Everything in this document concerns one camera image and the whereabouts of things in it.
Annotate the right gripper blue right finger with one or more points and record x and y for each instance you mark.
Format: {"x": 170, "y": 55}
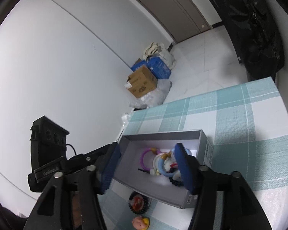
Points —
{"x": 200, "y": 181}

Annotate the brown cardboard box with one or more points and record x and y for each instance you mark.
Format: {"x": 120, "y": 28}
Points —
{"x": 141, "y": 82}

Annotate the white round pin badge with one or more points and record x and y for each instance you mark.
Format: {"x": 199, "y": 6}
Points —
{"x": 155, "y": 163}

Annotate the pink pig figurine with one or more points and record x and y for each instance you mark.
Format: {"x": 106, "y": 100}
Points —
{"x": 140, "y": 223}

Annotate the person's left hand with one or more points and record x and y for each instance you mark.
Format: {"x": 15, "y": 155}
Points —
{"x": 77, "y": 214}

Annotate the grey open cardboard box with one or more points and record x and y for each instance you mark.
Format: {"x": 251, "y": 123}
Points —
{"x": 138, "y": 152}

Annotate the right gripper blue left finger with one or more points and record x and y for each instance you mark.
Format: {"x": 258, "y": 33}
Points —
{"x": 94, "y": 180}

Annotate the grey-brown door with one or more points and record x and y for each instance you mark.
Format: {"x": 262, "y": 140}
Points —
{"x": 180, "y": 18}

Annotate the teal plaid tablecloth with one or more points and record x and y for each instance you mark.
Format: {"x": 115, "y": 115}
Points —
{"x": 247, "y": 126}

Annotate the blue cardboard box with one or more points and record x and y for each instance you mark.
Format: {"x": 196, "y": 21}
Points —
{"x": 157, "y": 67}

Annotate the clear red hair clip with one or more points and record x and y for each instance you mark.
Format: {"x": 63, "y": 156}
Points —
{"x": 170, "y": 166}

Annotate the grey plastic parcel bag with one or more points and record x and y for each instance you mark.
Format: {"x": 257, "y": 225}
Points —
{"x": 155, "y": 97}

